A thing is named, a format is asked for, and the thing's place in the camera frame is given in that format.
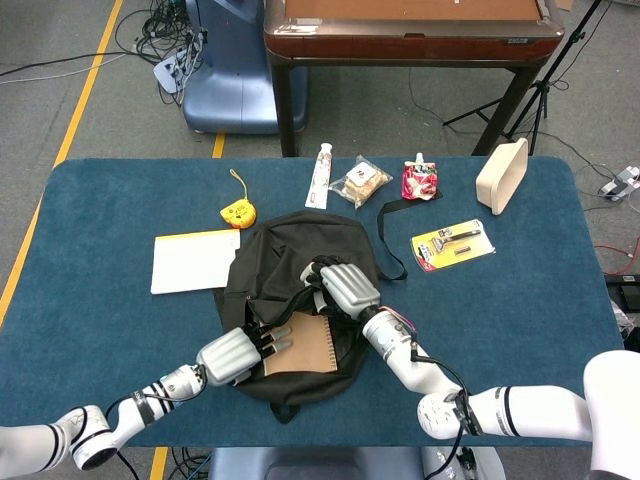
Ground beige plastic box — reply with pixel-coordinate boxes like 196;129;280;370
474;137;530;217

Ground blue grey robot torso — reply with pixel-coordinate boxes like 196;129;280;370
207;446;506;480

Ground brown spiral notebook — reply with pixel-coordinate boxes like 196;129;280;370
259;312;339;376

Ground yellow tape measure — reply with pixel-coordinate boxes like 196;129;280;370
218;168;259;231

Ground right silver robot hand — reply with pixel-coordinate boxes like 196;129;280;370
298;254;382;321

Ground black floor cable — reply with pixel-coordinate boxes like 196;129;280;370
0;49;131;80

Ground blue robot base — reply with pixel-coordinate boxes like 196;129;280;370
182;0;309;135

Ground black backpack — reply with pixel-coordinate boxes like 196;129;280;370
213;192;447;425

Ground red drink pouch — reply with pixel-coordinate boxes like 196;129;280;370
400;152;444;202

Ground tangled floor cables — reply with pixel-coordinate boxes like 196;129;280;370
114;0;209;106

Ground black tripod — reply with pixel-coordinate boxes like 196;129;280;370
442;0;604;156

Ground white notepad yellow edge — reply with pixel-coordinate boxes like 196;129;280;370
150;228;242;296

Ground brown mahjong table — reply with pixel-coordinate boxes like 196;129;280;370
263;0;566;159

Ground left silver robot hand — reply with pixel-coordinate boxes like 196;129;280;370
195;322;295;389

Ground white tube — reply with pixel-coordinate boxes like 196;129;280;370
304;142;335;209

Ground razor in yellow blister pack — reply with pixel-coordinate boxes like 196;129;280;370
410;218;497;275

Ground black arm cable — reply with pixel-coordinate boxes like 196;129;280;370
104;392;176;480
409;339;475;480

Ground blue table cloth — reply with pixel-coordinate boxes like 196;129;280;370
0;155;629;449

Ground black floor device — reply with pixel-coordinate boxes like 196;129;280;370
604;272;640;314

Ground yellow floor tape line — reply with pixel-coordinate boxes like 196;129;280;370
0;0;125;321

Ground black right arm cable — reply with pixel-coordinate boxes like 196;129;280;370
409;339;475;480

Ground clear snack bag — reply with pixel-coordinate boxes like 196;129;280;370
328;154;393;210

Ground red cable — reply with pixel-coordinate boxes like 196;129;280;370
594;243;640;276

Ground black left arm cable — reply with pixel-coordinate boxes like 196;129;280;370
104;392;176;480

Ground white power strip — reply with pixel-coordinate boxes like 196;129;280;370
152;54;189;94
599;167;640;201

